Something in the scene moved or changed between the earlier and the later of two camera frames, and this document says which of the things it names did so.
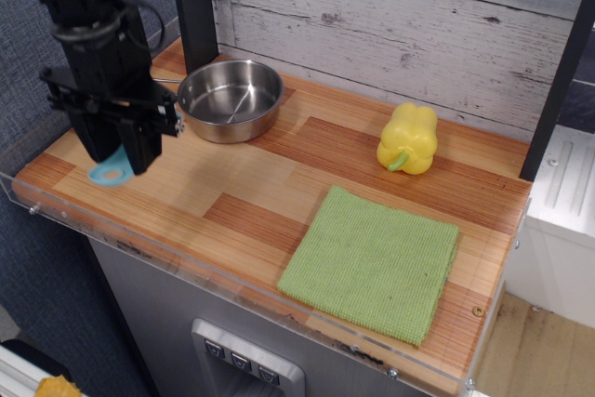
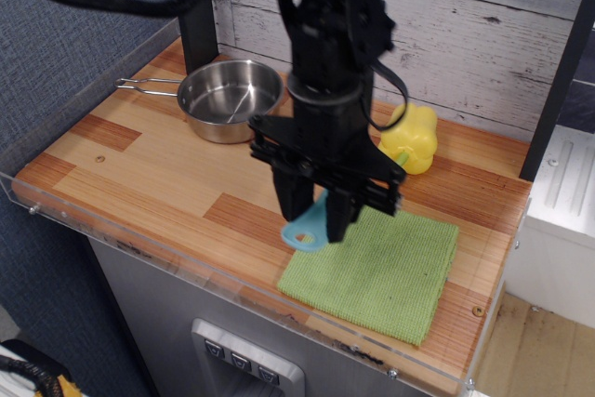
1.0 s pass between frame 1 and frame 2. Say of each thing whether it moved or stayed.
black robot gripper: moved
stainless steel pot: stayed
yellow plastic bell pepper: stayed
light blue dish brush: moved
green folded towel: stayed
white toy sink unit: stayed
